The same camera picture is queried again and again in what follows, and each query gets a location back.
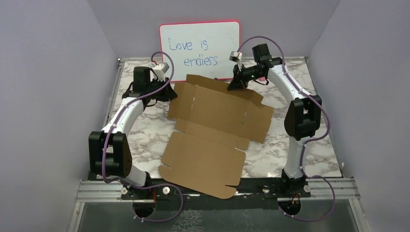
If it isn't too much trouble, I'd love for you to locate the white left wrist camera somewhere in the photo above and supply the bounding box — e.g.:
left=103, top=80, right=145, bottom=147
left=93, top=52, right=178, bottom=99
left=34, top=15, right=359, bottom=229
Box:
left=152, top=62, right=169, bottom=82

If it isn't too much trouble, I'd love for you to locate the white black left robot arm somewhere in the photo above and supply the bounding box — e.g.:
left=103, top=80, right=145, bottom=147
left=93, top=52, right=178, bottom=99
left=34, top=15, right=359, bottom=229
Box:
left=88, top=63, right=177, bottom=199

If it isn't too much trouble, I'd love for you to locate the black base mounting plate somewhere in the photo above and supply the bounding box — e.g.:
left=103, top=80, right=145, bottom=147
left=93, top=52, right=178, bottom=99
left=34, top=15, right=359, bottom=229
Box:
left=80, top=174, right=311, bottom=211

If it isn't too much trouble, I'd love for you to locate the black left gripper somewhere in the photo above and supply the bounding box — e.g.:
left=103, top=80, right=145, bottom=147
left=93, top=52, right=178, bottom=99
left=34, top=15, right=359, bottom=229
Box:
left=146, top=76, right=177, bottom=102

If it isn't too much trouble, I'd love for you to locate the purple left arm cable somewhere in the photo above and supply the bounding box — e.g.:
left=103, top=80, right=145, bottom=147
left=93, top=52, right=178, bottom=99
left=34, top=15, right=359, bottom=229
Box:
left=102, top=51, right=185, bottom=223

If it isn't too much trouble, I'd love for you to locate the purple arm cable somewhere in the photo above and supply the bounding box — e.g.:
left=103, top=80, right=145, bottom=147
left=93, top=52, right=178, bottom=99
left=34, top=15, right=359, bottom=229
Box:
left=236, top=35, right=337, bottom=222
left=102, top=51, right=185, bottom=223

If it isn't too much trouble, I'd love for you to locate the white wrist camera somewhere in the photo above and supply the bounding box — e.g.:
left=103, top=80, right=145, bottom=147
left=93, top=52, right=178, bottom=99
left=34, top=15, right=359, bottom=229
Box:
left=152, top=62, right=169, bottom=82
left=229, top=51, right=243, bottom=71

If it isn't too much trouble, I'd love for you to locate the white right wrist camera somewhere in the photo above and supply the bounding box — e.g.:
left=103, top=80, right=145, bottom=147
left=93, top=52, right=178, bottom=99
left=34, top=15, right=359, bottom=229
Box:
left=229, top=51, right=243, bottom=71

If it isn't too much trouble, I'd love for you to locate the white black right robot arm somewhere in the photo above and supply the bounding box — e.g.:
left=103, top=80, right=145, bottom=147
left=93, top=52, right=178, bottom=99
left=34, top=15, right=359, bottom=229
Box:
left=227, top=43, right=322, bottom=197

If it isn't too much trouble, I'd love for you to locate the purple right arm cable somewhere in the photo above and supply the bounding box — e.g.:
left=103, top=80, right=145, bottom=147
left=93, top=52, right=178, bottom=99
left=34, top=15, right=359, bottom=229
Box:
left=236, top=35, right=337, bottom=222

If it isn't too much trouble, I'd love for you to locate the pink framed whiteboard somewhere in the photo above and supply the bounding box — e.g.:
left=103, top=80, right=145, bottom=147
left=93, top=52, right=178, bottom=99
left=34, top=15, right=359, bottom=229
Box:
left=159, top=20, right=241, bottom=82

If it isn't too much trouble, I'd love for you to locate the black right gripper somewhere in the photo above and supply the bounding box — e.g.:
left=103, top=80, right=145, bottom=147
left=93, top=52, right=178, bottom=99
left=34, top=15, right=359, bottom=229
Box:
left=227, top=62, right=264, bottom=90

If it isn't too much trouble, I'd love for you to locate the brown cardboard box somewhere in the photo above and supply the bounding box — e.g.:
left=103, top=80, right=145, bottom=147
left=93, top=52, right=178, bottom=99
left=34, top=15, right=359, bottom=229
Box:
left=158, top=74, right=274, bottom=186

